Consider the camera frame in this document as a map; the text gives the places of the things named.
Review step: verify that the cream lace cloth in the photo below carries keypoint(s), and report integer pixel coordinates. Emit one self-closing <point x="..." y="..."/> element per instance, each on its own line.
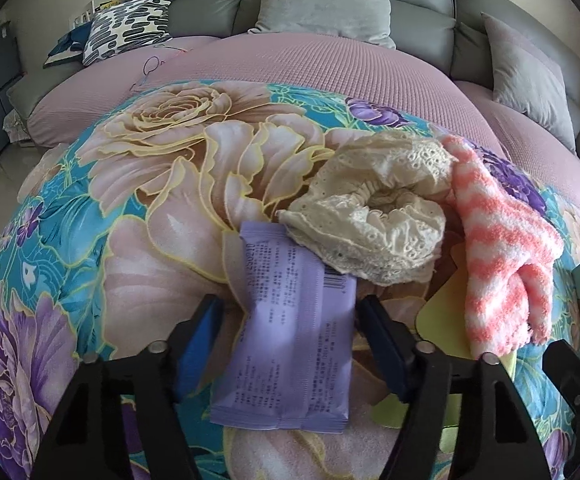
<point x="369" y="230"/>

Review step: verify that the books behind sofa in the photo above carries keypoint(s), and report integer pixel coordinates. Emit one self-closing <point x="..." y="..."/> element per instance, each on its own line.
<point x="95" y="12"/>

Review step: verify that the grey sofa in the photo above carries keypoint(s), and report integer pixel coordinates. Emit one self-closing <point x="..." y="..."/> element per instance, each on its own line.
<point x="419" y="20"/>

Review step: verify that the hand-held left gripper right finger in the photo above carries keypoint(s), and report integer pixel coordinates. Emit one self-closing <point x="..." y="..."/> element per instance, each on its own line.
<point x="384" y="350"/>

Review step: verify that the dark blue cushion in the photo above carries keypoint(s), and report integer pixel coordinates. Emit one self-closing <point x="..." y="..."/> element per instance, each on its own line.
<point x="70" y="45"/>

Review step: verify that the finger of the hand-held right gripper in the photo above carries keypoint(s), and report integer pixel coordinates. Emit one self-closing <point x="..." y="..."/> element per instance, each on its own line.
<point x="574" y="385"/>

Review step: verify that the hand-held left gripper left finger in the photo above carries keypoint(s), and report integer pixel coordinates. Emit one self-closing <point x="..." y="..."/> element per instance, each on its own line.
<point x="197" y="345"/>

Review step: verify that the pink waffle sofa cover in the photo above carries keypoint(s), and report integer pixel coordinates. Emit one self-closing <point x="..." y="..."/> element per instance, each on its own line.
<point x="320" y="60"/>

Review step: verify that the purple wet wipe packet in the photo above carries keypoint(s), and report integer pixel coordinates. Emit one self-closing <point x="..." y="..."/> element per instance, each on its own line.
<point x="280" y="350"/>

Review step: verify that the black white patterned pillow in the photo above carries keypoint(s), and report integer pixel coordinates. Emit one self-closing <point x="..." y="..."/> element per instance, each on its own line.
<point x="125" y="25"/>

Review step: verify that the white cloth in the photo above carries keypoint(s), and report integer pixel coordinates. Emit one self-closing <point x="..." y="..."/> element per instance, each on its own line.
<point x="45" y="167"/>

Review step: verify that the floral cloth bundle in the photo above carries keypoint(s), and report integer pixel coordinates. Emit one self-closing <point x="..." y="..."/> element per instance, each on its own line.
<point x="17" y="127"/>

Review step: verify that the pink striped fuzzy sock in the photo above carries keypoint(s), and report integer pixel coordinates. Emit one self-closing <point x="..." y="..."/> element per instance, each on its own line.
<point x="494" y="260"/>

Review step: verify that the floral printed blanket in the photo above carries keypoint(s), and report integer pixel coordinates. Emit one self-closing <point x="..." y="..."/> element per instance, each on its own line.
<point x="120" y="185"/>

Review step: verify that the small grey pillow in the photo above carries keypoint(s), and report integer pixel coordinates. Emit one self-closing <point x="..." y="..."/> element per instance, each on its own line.
<point x="519" y="75"/>

